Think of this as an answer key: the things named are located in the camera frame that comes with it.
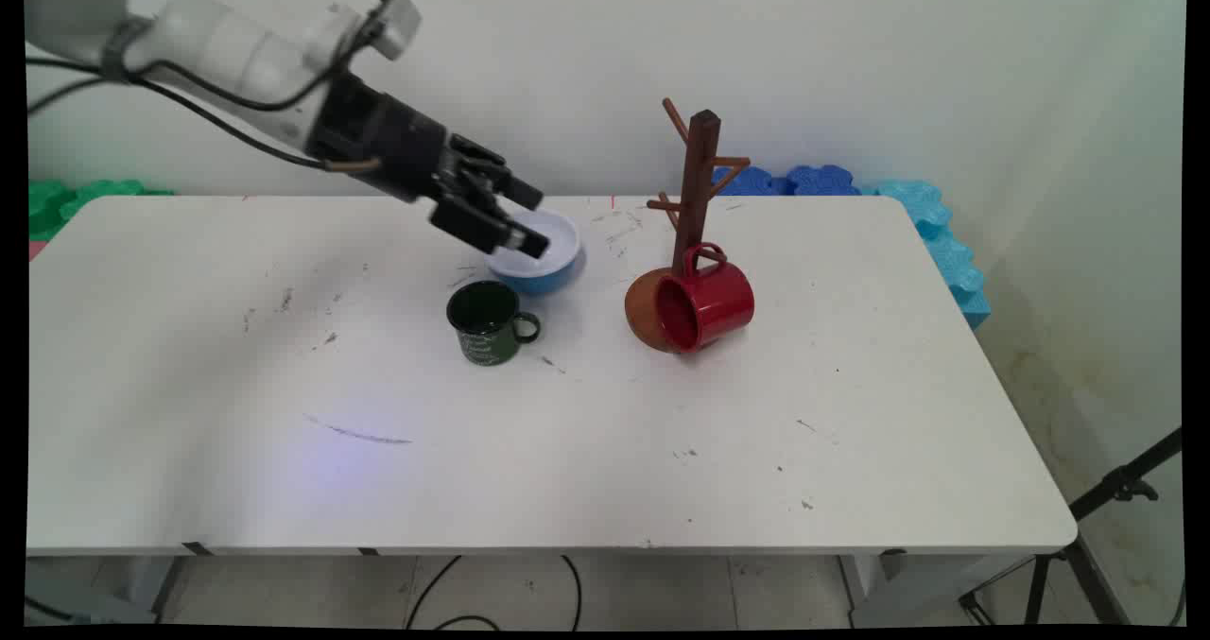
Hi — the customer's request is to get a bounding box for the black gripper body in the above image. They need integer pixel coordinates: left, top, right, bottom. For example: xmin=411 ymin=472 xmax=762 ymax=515
xmin=306 ymin=73 xmax=457 ymax=205

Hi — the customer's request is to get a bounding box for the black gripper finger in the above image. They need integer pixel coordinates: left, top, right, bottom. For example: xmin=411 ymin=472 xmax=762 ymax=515
xmin=429 ymin=186 xmax=552 ymax=262
xmin=444 ymin=133 xmax=545 ymax=212

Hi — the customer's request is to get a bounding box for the red enamel mug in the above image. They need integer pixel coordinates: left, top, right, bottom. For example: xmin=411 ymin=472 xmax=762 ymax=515
xmin=654 ymin=242 xmax=756 ymax=355

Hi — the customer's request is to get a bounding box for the blue bowl white inside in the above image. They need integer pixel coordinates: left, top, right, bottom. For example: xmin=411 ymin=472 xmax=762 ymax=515
xmin=485 ymin=207 xmax=583 ymax=297

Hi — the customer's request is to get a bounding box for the dark green enamel mug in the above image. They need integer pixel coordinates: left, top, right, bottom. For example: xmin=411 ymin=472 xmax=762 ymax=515
xmin=446 ymin=280 xmax=543 ymax=368

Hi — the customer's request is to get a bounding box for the brown wooden mug tree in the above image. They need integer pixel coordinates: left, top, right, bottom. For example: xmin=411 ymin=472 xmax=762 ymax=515
xmin=623 ymin=97 xmax=754 ymax=354

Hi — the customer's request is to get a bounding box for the dark blue foam mat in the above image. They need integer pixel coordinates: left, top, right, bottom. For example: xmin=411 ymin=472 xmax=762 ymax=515
xmin=711 ymin=164 xmax=864 ymax=198

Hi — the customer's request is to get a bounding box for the green foam mat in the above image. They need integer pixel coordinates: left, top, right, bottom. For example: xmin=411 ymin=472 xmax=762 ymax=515
xmin=27 ymin=179 xmax=177 ymax=243

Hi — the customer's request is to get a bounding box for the light blue foam mat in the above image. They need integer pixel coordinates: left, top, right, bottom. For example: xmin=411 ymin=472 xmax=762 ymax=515
xmin=860 ymin=179 xmax=993 ymax=330

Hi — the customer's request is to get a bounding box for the black tripod stand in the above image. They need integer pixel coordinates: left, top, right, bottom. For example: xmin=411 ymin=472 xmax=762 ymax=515
xmin=959 ymin=426 xmax=1185 ymax=628

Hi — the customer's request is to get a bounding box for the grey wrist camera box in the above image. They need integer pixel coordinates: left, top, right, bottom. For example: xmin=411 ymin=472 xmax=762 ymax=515
xmin=363 ymin=0 xmax=423 ymax=62

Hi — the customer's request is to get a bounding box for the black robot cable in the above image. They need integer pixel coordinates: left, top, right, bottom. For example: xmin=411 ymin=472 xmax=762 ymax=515
xmin=26 ymin=75 xmax=383 ymax=173
xmin=26 ymin=0 xmax=396 ymax=113

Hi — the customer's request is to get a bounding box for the black floor cable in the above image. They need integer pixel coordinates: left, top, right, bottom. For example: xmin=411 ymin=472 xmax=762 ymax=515
xmin=406 ymin=554 xmax=583 ymax=632

